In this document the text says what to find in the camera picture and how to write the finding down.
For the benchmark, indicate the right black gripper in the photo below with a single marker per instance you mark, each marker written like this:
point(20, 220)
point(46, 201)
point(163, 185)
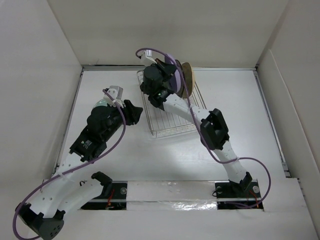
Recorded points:
point(167, 69)

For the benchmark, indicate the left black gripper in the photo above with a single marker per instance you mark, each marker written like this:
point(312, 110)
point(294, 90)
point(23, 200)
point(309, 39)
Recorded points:
point(132, 112)

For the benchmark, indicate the purple plastic plate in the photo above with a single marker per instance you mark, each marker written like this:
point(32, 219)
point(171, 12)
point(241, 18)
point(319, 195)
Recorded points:
point(175, 82)

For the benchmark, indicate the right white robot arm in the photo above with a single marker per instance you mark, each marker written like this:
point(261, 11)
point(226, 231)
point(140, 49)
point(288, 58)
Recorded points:
point(214, 133)

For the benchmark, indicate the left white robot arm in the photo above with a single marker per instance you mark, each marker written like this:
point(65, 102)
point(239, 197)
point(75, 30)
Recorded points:
point(44, 209)

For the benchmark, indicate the clear glass plate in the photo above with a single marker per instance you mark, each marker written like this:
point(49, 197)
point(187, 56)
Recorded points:
point(101, 103)

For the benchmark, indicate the beige wooden plate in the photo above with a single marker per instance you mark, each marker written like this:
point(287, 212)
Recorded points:
point(188, 78)

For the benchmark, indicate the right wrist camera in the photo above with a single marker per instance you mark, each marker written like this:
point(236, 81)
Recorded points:
point(146, 58)

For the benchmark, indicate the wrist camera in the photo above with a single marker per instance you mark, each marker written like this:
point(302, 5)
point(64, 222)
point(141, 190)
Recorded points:
point(146, 58)
point(113, 96)

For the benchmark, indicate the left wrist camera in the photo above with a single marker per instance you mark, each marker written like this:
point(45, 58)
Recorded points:
point(113, 96)

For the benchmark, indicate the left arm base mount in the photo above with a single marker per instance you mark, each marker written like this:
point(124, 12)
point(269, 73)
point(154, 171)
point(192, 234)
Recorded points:
point(112, 198)

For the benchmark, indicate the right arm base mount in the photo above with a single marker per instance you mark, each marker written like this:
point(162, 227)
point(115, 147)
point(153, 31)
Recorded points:
point(228, 199)

